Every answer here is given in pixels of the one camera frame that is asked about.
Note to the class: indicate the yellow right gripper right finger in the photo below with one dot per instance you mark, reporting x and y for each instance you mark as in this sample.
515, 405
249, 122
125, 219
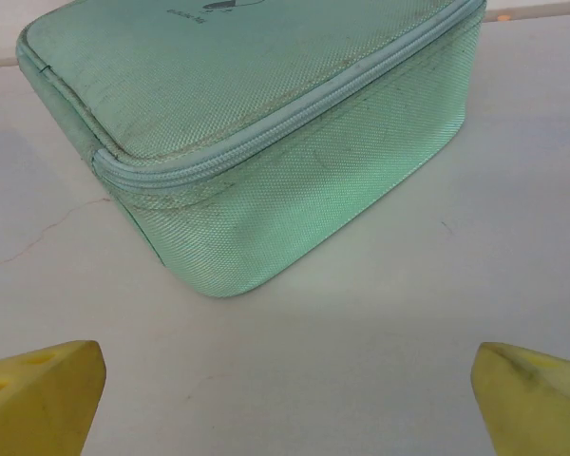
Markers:
537, 408

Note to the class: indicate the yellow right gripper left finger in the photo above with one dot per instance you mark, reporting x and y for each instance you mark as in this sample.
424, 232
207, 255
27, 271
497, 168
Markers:
38, 404

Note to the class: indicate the mint green zipper pouch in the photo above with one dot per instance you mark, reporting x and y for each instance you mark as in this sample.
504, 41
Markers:
247, 157

